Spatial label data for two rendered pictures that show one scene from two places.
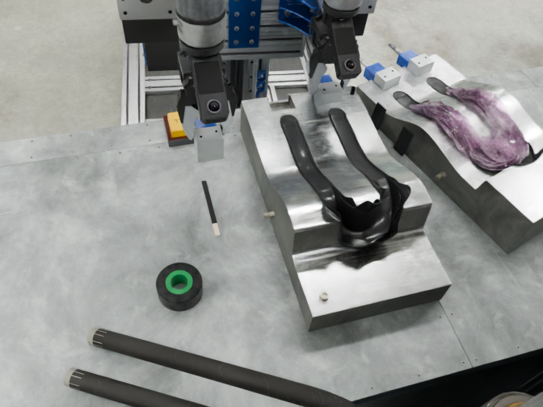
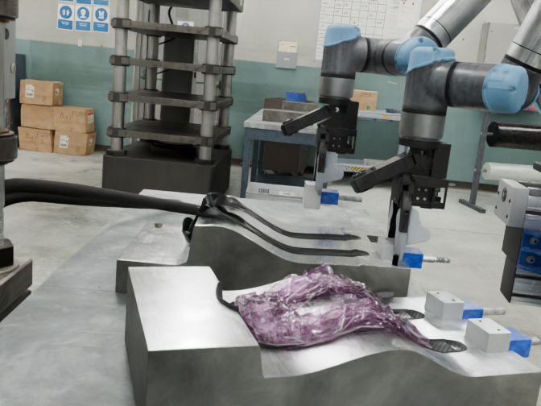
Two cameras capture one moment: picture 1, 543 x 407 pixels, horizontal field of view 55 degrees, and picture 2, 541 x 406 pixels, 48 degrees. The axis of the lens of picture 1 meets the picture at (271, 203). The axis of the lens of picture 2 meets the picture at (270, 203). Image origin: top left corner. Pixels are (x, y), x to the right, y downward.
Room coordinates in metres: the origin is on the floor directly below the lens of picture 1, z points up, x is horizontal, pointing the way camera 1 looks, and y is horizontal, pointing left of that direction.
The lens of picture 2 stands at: (1.04, -1.18, 1.19)
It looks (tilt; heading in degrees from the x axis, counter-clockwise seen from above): 12 degrees down; 110
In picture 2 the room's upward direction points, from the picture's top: 5 degrees clockwise
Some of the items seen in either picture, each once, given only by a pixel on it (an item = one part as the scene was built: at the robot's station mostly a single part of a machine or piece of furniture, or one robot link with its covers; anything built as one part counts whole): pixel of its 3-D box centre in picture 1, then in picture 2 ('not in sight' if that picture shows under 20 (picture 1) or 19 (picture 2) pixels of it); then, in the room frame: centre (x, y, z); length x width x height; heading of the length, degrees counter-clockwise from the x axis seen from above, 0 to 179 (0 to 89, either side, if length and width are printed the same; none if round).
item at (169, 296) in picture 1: (179, 286); not in sight; (0.42, 0.14, 0.82); 0.08 x 0.08 x 0.04
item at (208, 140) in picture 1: (204, 126); (332, 196); (0.71, 0.15, 0.93); 0.13 x 0.05 x 0.05; 21
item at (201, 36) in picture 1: (199, 24); (336, 89); (0.69, 0.14, 1.17); 0.08 x 0.08 x 0.05
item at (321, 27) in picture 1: (334, 27); (419, 173); (0.92, -0.08, 1.04); 0.09 x 0.08 x 0.12; 21
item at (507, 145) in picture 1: (475, 119); (328, 304); (0.86, -0.42, 0.90); 0.26 x 0.18 x 0.08; 38
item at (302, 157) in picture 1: (342, 162); (274, 224); (0.67, -0.12, 0.92); 0.35 x 0.16 x 0.09; 21
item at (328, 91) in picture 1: (321, 82); (414, 257); (0.93, -0.08, 0.89); 0.13 x 0.05 x 0.05; 21
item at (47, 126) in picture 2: not in sight; (58, 117); (-3.99, 4.88, 0.42); 0.86 x 0.33 x 0.83; 18
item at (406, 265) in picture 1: (335, 185); (264, 246); (0.65, -0.12, 0.87); 0.50 x 0.26 x 0.14; 21
